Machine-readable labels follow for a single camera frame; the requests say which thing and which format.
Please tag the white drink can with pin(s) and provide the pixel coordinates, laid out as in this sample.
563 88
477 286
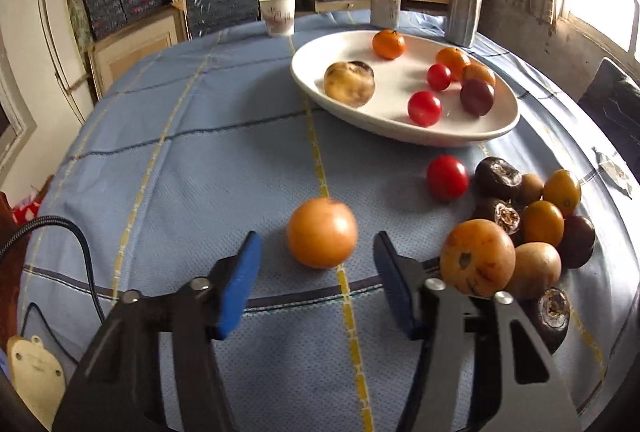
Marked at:
385 7

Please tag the dark quilted cloth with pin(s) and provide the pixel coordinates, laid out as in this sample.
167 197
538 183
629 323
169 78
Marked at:
612 102

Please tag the brown fuzzy cloth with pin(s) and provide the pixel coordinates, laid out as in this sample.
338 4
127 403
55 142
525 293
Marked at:
7 222

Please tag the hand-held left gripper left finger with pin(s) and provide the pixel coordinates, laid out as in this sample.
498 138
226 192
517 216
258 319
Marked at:
240 287

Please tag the green marbled panel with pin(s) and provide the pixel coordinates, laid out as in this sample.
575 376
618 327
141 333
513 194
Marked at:
75 7

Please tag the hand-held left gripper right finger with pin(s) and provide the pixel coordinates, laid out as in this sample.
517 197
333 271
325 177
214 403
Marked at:
395 287

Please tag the white framed window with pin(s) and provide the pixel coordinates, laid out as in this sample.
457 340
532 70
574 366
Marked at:
10 122

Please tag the red cloth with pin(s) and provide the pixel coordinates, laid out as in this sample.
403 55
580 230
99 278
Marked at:
27 212

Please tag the silver metal bottle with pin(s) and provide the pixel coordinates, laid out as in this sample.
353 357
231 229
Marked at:
464 2

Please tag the cream power strip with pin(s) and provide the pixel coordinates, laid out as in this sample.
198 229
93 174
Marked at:
35 377

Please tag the orange tangerine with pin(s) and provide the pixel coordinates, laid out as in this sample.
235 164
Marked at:
452 59
388 44

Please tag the spotted tan round fruit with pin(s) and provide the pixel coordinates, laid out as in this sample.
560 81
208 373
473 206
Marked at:
322 232
345 86

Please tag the red cherry tomato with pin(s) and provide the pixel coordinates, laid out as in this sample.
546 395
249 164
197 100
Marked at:
439 77
447 177
424 108

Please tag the stacks of blue patterned boxes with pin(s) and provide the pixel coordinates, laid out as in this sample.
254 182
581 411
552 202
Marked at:
220 2

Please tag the white oval plate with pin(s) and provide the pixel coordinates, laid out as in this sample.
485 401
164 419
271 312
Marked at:
390 82

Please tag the large spotted orange fruit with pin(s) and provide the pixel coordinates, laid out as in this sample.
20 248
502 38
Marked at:
477 257

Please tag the purple passion fruit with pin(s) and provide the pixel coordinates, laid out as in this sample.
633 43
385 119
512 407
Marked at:
476 97
580 242

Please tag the white printed paper cup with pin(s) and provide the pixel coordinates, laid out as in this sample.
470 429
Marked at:
277 15

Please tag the dark brown mangosteen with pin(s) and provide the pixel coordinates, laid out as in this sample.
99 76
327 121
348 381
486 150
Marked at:
502 214
552 312
497 177

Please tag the smooth yellow-orange fruit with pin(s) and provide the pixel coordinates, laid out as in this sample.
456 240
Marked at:
542 222
561 192

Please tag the wooden picture frame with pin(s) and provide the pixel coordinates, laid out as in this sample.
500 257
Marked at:
135 52

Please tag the white leaning board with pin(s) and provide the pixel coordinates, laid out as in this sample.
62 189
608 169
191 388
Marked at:
55 37

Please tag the blue checked tablecloth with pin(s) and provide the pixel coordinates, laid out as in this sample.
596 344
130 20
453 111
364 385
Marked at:
200 162

